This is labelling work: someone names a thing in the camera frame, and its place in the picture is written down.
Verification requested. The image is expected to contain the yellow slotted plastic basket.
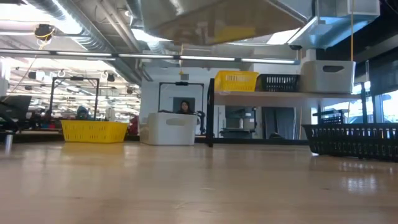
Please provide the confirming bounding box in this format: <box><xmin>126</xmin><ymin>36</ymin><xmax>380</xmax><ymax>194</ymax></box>
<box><xmin>60</xmin><ymin>119</ymin><xmax>129</xmax><ymax>144</ymax></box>
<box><xmin>214</xmin><ymin>70</ymin><xmax>259</xmax><ymax>93</ymax></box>

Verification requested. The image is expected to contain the black ceiling cable reel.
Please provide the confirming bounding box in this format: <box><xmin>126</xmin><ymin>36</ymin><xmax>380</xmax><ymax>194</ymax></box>
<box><xmin>33</xmin><ymin>23</ymin><xmax>57</xmax><ymax>41</ymax></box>

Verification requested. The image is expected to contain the yellow hanging cord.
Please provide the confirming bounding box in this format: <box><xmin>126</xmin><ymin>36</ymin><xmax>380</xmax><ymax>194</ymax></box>
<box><xmin>350</xmin><ymin>0</ymin><xmax>354</xmax><ymax>62</ymax></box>

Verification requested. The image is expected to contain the black background rig frame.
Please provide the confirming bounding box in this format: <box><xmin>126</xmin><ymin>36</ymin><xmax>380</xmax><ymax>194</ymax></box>
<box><xmin>157</xmin><ymin>81</ymin><xmax>205</xmax><ymax>114</ymax></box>
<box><xmin>49</xmin><ymin>77</ymin><xmax>100</xmax><ymax>122</ymax></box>

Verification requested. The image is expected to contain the short silver post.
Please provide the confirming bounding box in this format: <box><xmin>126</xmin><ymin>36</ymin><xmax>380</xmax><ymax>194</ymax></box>
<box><xmin>4</xmin><ymin>133</ymin><xmax>14</xmax><ymax>154</ymax></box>

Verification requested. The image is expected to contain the silver spiral ventilation duct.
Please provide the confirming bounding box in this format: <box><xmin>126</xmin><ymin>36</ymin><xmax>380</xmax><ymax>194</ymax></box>
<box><xmin>26</xmin><ymin>0</ymin><xmax>144</xmax><ymax>85</ymax></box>

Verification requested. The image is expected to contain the silver rectangular ventilation duct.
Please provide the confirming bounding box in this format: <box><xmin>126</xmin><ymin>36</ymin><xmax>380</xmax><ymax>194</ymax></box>
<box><xmin>287</xmin><ymin>0</ymin><xmax>381</xmax><ymax>50</ymax></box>

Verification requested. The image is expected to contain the red background object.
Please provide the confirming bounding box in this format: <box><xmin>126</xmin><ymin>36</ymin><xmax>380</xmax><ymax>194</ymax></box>
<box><xmin>129</xmin><ymin>114</ymin><xmax>140</xmax><ymax>135</ymax></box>

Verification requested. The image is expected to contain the wooden shelf with black legs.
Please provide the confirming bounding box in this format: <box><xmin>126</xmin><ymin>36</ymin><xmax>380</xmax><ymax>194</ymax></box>
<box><xmin>206</xmin><ymin>77</ymin><xmax>369</xmax><ymax>147</ymax></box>

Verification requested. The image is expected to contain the dark background monitor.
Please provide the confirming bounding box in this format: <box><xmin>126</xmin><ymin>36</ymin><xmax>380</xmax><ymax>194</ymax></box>
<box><xmin>0</xmin><ymin>95</ymin><xmax>32</xmax><ymax>133</ymax></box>

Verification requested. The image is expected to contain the black perforated crate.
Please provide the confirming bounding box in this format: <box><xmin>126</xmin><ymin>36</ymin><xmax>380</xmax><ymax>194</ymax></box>
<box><xmin>312</xmin><ymin>108</ymin><xmax>349</xmax><ymax>125</ymax></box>

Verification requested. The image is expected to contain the person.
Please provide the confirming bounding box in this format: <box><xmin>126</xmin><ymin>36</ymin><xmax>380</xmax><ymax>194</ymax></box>
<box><xmin>76</xmin><ymin>105</ymin><xmax>91</xmax><ymax>121</ymax></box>
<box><xmin>175</xmin><ymin>100</ymin><xmax>197</xmax><ymax>115</ymax></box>

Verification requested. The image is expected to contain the long ceiling light tube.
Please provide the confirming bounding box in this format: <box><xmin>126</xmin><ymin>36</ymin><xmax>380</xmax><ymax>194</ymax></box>
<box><xmin>0</xmin><ymin>49</ymin><xmax>301</xmax><ymax>65</ymax></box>

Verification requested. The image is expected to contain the black slotted plastic basket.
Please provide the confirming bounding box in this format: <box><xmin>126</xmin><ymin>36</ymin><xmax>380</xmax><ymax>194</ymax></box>
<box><xmin>255</xmin><ymin>73</ymin><xmax>301</xmax><ymax>93</ymax></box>
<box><xmin>302</xmin><ymin>123</ymin><xmax>398</xmax><ymax>162</ymax></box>

